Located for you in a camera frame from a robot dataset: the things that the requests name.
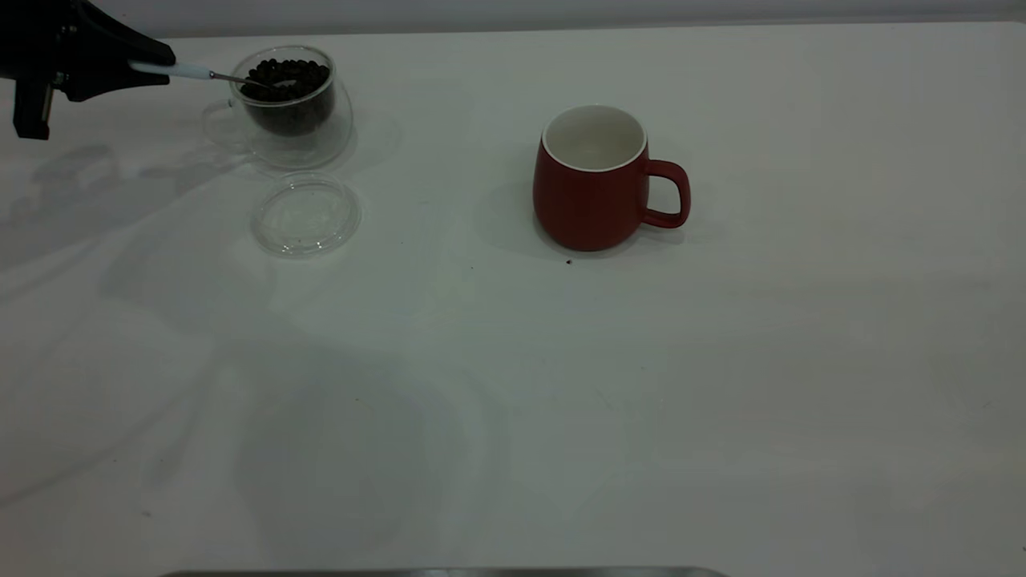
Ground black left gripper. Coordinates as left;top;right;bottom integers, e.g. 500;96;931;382
0;0;177;141

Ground spoon with pale blue handle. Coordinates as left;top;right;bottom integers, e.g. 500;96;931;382
128;61;277;91

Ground clear glass saucer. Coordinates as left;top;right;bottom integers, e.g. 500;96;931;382
251;172;362;259

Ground red ceramic mug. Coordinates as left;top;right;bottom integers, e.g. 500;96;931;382
532;104;692;252

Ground dark coffee beans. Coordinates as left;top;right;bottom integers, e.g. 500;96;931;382
239;58;336;137

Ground clear double-wall glass cup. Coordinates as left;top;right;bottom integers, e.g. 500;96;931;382
202;45;356;171

